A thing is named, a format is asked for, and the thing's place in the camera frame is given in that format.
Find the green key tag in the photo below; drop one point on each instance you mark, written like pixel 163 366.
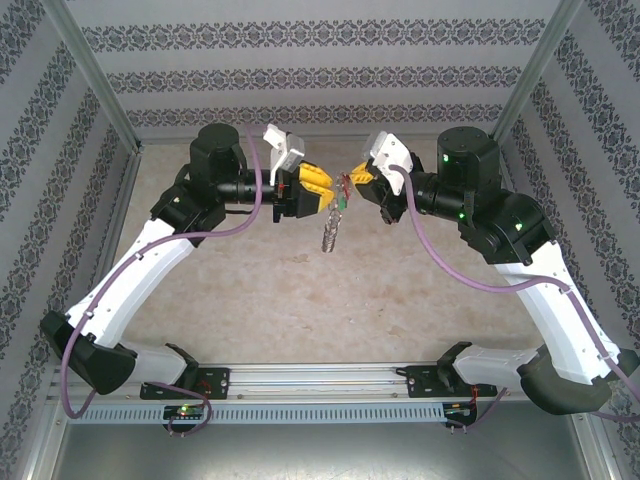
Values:
pixel 342 202

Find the large keyring with small rings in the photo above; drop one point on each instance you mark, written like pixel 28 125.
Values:
pixel 331 232

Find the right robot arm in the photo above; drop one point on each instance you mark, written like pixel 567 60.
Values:
pixel 555 305

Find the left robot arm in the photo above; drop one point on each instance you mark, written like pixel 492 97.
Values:
pixel 125 285

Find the grey metal sheet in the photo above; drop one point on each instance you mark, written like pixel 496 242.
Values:
pixel 320 450

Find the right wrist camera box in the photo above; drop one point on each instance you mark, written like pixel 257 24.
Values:
pixel 390 152

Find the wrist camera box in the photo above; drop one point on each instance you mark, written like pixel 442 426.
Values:
pixel 390 152
pixel 285 147

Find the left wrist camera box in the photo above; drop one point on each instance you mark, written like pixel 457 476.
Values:
pixel 285 147

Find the aluminium frame post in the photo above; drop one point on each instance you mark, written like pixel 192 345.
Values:
pixel 532 75
pixel 94 75

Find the aluminium mounting rail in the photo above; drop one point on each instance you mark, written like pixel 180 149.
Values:
pixel 310 380

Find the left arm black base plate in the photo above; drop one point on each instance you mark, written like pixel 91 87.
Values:
pixel 217 382

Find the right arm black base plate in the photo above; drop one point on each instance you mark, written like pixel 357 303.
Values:
pixel 422 382

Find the aluminium frame leg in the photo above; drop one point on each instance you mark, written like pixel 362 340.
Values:
pixel 47 435
pixel 597 440

